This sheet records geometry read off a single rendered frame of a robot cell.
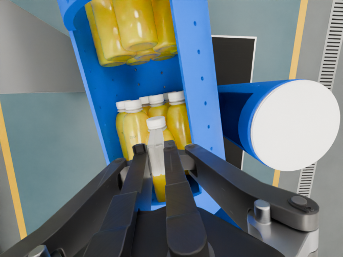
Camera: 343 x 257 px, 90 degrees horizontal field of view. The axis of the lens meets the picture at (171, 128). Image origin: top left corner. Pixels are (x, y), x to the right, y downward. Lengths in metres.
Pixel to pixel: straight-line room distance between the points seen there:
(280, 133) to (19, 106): 1.81
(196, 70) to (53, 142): 1.62
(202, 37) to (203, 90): 0.09
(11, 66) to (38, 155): 1.22
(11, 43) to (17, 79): 0.11
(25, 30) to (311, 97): 0.97
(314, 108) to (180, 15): 0.48
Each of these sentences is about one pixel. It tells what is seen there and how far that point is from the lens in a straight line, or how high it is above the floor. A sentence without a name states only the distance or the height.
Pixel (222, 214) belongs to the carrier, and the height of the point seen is 0.52.
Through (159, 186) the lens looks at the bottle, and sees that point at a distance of 0.38.
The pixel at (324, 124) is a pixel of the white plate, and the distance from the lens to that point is 0.69.
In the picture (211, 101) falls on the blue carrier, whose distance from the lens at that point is 0.32.
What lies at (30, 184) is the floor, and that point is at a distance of 2.07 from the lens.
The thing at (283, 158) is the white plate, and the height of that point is 1.04.
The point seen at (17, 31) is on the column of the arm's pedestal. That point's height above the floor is 0.82.
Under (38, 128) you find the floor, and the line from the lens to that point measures 1.83.
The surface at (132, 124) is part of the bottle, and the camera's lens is 0.38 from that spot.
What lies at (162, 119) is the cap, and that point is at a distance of 0.34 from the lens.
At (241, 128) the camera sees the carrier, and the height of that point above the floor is 0.98.
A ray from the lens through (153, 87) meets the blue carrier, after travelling 0.54.
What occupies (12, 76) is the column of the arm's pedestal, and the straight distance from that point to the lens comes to 0.78.
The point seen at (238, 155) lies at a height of 0.15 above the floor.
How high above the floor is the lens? 1.50
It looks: 77 degrees down
